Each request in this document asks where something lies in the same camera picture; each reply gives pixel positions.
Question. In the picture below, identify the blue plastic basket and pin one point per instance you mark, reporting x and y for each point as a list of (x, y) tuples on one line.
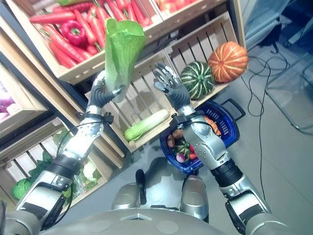
[(225, 122)]

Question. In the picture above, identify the wooden crate with pumpkins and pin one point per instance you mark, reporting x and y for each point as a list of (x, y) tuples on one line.
[(195, 44)]

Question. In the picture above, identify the dark green leafy vegetable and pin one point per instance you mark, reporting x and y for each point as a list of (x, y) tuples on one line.
[(45, 159)]

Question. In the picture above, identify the robot silver torso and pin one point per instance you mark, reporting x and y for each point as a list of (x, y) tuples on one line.
[(137, 224)]

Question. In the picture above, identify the large green striped pumpkin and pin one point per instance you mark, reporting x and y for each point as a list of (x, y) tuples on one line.
[(198, 79)]

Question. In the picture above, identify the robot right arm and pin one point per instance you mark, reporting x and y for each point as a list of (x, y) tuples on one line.
[(210, 144)]

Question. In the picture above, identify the small red pepper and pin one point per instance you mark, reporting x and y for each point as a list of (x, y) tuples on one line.
[(193, 151)]

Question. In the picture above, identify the pale white cabbage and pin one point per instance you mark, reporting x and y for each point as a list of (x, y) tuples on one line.
[(90, 170)]

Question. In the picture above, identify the green lettuce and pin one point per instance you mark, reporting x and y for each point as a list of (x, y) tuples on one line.
[(122, 51)]

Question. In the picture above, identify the pile of red tomatoes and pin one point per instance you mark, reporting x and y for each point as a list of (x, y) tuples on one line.
[(173, 5)]

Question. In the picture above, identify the metal chair frame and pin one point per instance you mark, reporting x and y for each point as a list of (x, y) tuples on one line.
[(296, 126)]

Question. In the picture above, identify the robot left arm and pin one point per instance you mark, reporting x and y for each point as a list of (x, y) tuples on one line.
[(80, 139)]

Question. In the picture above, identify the brown potato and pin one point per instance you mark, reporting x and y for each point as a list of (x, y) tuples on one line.
[(177, 133)]

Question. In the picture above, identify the black bag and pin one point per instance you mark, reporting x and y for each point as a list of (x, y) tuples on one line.
[(271, 34)]

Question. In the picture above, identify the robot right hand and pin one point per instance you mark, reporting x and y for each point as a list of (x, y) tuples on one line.
[(178, 94)]

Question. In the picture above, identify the pile of purple onions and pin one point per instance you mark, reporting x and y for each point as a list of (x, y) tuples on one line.
[(5, 102)]

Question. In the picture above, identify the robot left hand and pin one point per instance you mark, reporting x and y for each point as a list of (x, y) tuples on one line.
[(96, 94)]

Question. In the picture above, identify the wooden crate with carrots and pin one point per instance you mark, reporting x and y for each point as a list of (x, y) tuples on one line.
[(80, 71)]

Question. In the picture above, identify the robot left silver leg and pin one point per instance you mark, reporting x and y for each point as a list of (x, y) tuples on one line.
[(127, 195)]

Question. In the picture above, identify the purple onion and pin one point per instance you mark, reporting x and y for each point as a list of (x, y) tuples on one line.
[(181, 157)]

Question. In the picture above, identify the robot silver leg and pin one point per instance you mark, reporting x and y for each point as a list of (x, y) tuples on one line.
[(194, 195), (127, 195)]

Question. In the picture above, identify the orange striped pumpkin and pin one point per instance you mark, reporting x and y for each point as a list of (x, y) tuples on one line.
[(228, 61)]

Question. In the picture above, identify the orange sweet potato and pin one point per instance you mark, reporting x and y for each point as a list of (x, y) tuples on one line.
[(214, 126)]

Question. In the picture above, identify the wooden crate with tomatoes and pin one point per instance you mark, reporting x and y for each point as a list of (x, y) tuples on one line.
[(190, 14)]

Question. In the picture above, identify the robot right silver leg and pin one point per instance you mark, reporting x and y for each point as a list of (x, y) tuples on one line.
[(194, 195)]

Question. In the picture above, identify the white green radish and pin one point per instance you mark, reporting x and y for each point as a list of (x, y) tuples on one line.
[(146, 123)]

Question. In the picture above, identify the wooden crate with cabbages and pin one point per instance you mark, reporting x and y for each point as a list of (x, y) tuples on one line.
[(22, 147)]

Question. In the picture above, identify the red bell pepper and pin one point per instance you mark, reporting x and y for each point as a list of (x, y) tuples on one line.
[(73, 33)]

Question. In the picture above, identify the small green striped pumpkin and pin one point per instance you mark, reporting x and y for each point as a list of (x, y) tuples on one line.
[(182, 148)]

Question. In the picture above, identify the wooden crate with onions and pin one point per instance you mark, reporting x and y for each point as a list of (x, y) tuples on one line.
[(27, 102)]

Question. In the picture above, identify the round green cabbage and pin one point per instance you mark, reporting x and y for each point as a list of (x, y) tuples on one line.
[(21, 189)]

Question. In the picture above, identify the wooden crate with radish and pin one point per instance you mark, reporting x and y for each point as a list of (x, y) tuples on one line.
[(144, 98)]

